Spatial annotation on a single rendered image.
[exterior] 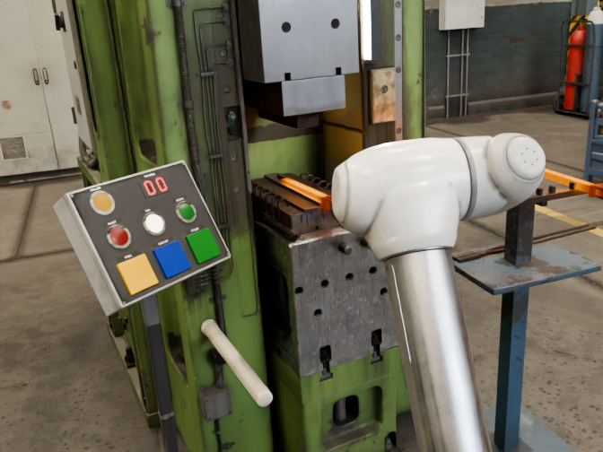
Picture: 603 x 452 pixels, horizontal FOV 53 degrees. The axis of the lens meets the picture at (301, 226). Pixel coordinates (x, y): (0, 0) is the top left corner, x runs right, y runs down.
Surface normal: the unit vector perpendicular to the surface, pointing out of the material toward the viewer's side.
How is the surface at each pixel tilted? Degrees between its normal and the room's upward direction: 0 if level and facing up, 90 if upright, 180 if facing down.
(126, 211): 60
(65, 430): 0
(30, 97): 90
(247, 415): 90
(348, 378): 90
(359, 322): 90
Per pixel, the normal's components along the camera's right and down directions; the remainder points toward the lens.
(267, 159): 0.45, 0.27
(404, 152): -0.01, -0.62
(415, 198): 0.10, -0.14
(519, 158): 0.35, -0.25
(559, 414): -0.06, -0.94
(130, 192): 0.65, -0.33
